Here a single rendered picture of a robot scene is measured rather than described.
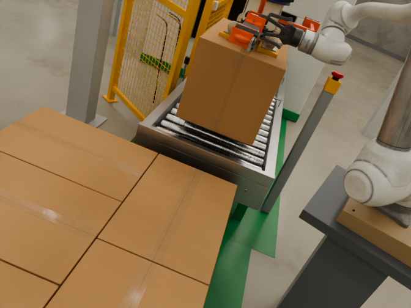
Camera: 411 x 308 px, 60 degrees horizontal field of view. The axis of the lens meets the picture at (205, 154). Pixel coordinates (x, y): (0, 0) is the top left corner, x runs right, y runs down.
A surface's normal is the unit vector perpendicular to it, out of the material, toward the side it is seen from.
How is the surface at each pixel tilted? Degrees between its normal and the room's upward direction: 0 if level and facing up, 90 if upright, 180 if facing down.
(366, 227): 90
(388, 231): 5
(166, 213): 0
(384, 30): 90
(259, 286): 0
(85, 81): 90
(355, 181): 101
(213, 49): 90
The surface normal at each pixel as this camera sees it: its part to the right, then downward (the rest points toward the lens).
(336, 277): -0.54, 0.30
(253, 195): -0.23, 0.46
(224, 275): 0.30, -0.80
